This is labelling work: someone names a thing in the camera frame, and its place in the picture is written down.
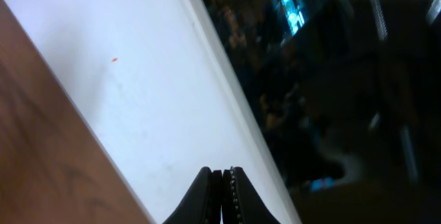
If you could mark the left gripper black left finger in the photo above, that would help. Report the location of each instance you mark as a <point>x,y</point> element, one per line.
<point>201,204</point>

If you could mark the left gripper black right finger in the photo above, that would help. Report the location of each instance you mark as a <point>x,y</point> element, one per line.
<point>241,202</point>

